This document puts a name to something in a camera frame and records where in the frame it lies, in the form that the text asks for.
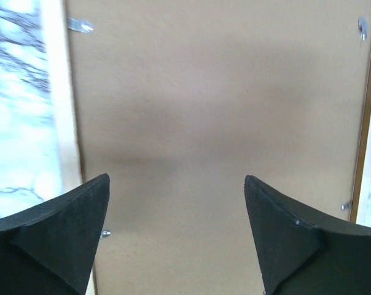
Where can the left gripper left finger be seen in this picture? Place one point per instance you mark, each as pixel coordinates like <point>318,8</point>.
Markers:
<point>50,248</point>

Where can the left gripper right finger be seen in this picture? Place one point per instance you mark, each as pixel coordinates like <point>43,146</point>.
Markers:
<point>302,250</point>

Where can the wooden picture frame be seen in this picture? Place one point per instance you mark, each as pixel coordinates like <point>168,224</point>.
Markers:
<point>65,92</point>

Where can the metal frame turn clip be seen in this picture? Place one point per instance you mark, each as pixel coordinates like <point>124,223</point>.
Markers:
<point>79,25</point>

